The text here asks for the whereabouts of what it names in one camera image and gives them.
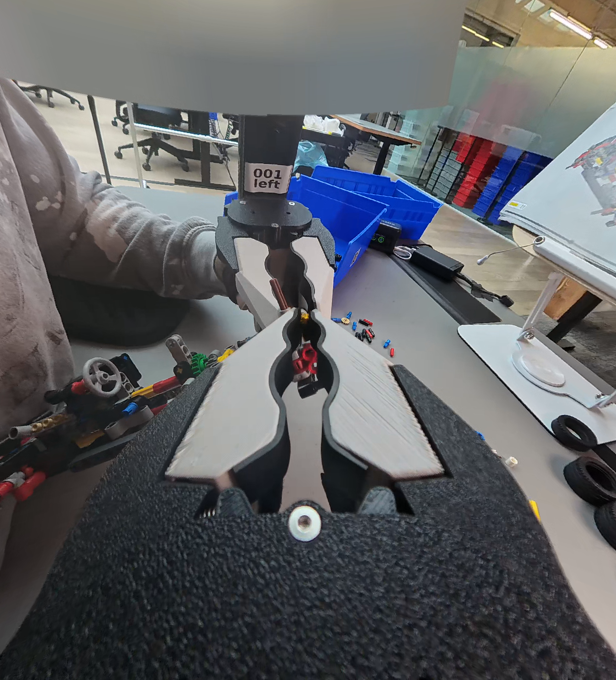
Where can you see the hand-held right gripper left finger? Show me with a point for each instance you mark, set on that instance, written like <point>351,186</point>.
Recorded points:
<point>228,419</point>

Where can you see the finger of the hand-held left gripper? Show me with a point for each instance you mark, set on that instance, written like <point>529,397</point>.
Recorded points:
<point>249,276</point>
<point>318,271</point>

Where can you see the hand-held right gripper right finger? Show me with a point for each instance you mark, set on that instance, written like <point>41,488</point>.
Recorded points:
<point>377,419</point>

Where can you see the brown toy axle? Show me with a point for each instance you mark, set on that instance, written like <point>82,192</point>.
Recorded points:
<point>279,293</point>

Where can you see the multicoloured toy brick car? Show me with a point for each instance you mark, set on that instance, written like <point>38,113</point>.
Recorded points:
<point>101,380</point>

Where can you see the person's left forearm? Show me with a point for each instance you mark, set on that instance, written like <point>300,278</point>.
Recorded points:
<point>143,239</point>

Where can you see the grey desk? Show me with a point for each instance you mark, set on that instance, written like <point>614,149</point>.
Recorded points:
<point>419,382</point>

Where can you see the background office desk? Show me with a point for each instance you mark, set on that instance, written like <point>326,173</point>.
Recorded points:
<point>377,135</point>
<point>191,135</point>

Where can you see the blue plastic bin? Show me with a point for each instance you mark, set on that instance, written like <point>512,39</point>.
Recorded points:
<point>350,233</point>
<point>409,202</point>

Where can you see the blue plastic bag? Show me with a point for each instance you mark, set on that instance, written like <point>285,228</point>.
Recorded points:
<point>308,157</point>

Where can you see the black battery pack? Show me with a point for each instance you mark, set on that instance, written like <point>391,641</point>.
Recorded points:
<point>385,236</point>

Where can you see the group of small toy pins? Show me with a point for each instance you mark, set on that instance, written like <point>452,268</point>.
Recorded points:
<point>364,334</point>

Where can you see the black power adapter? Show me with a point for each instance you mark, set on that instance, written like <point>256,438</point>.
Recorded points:
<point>435,263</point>

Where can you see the black office chair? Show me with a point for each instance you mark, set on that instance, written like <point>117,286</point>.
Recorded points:
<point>154,138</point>

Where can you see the white book stand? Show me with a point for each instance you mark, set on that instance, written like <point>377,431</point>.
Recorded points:
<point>499,345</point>

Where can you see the stack of red and blue bins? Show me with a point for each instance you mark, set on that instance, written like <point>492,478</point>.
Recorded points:
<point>494,175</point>

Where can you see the instruction booklet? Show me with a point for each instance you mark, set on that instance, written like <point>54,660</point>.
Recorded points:
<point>589,186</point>

